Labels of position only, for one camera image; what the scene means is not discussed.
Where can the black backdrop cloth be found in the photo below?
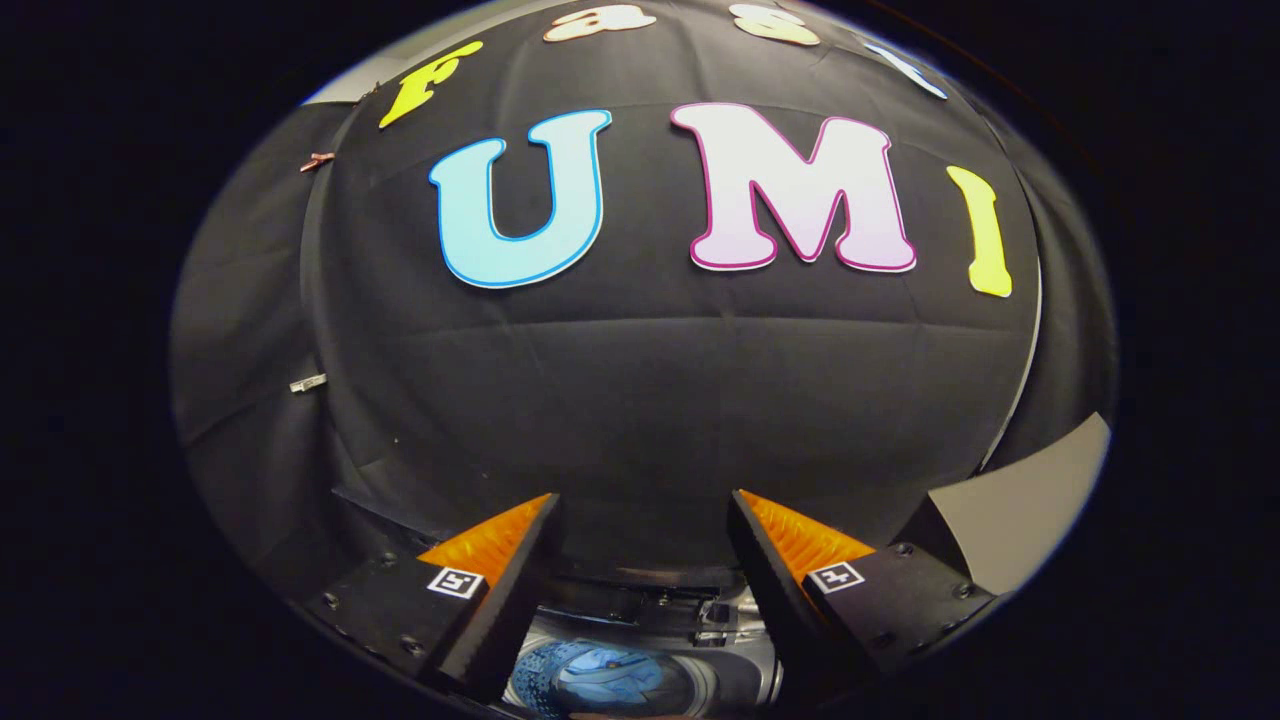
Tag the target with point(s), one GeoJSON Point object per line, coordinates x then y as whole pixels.
{"type": "Point", "coordinates": [650, 400]}

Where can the silver clip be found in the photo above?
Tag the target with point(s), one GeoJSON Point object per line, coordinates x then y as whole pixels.
{"type": "Point", "coordinates": [307, 382]}

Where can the copper clip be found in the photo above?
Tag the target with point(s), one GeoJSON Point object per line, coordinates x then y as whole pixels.
{"type": "Point", "coordinates": [317, 160]}

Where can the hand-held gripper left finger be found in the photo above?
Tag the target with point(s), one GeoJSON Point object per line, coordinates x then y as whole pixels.
{"type": "Point", "coordinates": [520, 600]}

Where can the light blue garment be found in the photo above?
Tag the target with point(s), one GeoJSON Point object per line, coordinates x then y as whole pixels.
{"type": "Point", "coordinates": [600, 675]}

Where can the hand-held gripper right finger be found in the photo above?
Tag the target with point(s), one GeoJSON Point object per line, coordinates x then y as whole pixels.
{"type": "Point", "coordinates": [765, 600]}

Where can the small black clip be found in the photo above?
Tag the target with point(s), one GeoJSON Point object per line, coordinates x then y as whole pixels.
{"type": "Point", "coordinates": [370, 91]}

